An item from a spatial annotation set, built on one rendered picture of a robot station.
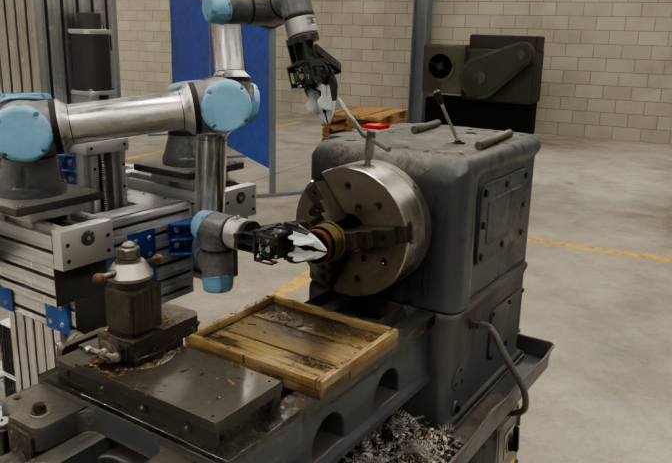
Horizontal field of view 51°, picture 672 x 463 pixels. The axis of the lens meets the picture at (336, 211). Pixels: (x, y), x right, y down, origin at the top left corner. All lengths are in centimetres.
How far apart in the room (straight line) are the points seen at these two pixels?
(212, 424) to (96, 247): 67
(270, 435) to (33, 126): 79
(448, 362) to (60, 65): 124
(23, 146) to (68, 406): 54
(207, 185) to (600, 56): 1004
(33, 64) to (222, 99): 56
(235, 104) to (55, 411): 72
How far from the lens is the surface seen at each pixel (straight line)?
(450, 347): 183
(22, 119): 155
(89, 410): 133
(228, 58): 209
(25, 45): 196
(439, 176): 170
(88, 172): 194
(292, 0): 173
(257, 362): 145
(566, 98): 1158
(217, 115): 157
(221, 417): 113
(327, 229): 156
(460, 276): 176
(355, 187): 163
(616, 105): 1150
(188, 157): 203
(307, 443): 144
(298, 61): 169
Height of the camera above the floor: 155
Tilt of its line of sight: 15 degrees down
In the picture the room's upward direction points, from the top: 1 degrees clockwise
